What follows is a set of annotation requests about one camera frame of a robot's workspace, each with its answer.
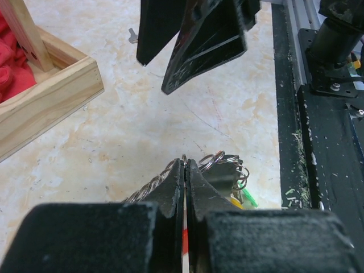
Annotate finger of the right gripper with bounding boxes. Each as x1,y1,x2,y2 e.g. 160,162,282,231
136,0,186,65
162,0,260,94

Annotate key with red handle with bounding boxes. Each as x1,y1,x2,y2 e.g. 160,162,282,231
129,28,138,44

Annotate red crumpled cloth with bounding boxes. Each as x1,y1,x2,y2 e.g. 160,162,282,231
0,14,36,103

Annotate key with green tag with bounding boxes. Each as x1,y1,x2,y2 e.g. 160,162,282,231
237,181,259,208

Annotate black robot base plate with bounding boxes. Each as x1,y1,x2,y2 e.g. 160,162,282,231
271,1,363,257

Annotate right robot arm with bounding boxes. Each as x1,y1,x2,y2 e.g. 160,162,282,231
136,1,363,97

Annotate key with red tag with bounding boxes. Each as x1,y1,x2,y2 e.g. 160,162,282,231
182,227,189,273

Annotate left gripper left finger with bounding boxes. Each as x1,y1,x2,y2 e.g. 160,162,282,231
1,159,184,272

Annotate wooden clothes rack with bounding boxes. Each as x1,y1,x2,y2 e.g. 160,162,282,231
1,1,104,160

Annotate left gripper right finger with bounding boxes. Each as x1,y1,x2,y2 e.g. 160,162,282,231
186,160,362,272

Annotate grey key organiser plate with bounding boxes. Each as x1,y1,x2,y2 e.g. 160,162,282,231
121,152,251,211

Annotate key with yellow tag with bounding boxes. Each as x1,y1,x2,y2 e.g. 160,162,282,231
230,197,244,210

